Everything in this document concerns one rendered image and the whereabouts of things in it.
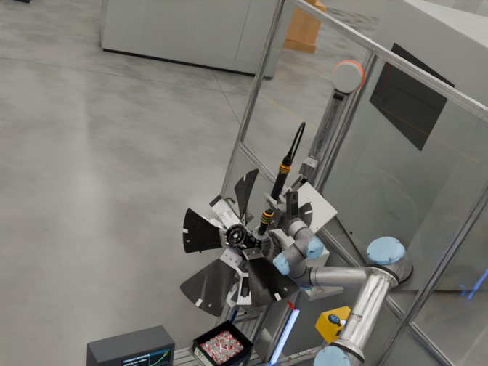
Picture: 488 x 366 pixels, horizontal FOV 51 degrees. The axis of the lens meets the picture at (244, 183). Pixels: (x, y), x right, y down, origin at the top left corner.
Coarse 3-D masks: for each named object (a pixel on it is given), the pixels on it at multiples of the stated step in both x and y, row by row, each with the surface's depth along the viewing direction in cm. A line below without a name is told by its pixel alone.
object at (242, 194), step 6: (258, 168) 243; (246, 174) 250; (252, 174) 245; (240, 180) 254; (246, 180) 248; (252, 180) 242; (246, 186) 245; (252, 186) 240; (240, 192) 251; (246, 192) 243; (240, 198) 249; (246, 198) 241; (240, 204) 248; (246, 204) 238; (240, 210) 246; (240, 216) 244
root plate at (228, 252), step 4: (228, 248) 233; (224, 252) 232; (228, 252) 233; (232, 252) 233; (224, 256) 232; (228, 256) 233; (232, 256) 233; (236, 256) 234; (240, 256) 234; (224, 260) 232; (228, 260) 233; (232, 260) 233; (236, 260) 234; (240, 260) 234; (228, 264) 232; (232, 264) 233; (236, 264) 233; (236, 268) 233
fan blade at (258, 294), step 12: (252, 264) 222; (264, 264) 224; (252, 276) 218; (264, 276) 219; (276, 276) 220; (252, 288) 215; (264, 288) 215; (276, 288) 215; (288, 288) 216; (252, 300) 212; (264, 300) 211; (276, 300) 212
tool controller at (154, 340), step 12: (120, 336) 166; (132, 336) 167; (144, 336) 168; (156, 336) 169; (168, 336) 170; (96, 348) 159; (108, 348) 160; (120, 348) 161; (132, 348) 162; (144, 348) 162; (156, 348) 164; (168, 348) 166; (96, 360) 154; (108, 360) 155; (120, 360) 157; (132, 360) 160; (144, 360) 162; (156, 360) 165; (168, 360) 168
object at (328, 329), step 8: (328, 312) 227; (336, 312) 228; (344, 312) 229; (320, 320) 226; (328, 320) 222; (320, 328) 226; (328, 328) 222; (336, 328) 220; (328, 336) 222; (336, 336) 224
